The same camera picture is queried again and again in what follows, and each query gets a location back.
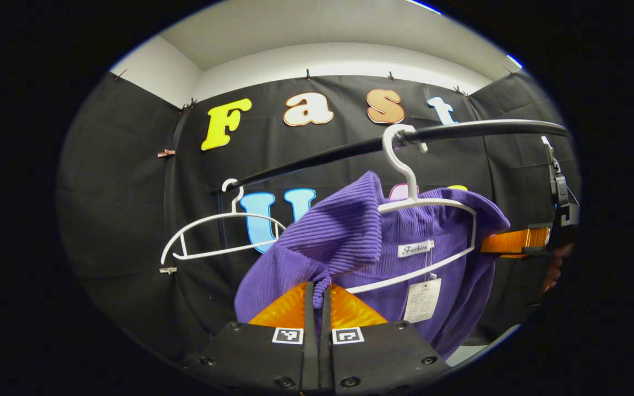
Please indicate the white clothes hanger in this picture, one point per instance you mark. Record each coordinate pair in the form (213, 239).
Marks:
(399, 159)
(234, 204)

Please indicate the purple ribbed garment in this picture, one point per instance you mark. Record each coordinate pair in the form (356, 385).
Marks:
(350, 231)

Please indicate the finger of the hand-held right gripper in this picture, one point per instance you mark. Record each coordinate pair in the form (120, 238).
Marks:
(515, 241)

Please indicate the black clothes rack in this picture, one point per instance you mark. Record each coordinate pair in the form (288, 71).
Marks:
(322, 157)

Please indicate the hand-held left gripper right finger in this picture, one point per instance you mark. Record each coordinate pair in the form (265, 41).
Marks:
(377, 357)

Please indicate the row of black cloth clips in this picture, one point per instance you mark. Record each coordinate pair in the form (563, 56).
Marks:
(307, 74)

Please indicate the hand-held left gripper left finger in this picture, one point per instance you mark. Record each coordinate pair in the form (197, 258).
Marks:
(262, 357)

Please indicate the silver cloth clip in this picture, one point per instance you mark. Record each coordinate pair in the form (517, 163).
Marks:
(168, 270)

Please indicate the copper cloth clip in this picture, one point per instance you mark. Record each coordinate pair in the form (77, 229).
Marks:
(166, 153)

